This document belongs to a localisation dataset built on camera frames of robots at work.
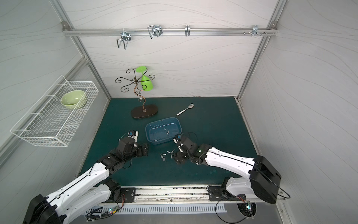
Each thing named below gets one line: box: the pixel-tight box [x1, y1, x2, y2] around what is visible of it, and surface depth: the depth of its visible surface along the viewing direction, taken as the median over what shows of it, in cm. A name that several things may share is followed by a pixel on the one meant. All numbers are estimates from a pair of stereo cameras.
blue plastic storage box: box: [145, 117, 183, 145], surface depth 101 cm
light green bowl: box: [60, 90, 86, 110], surface depth 73 cm
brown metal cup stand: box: [114, 68, 159, 119], surface depth 97 cm
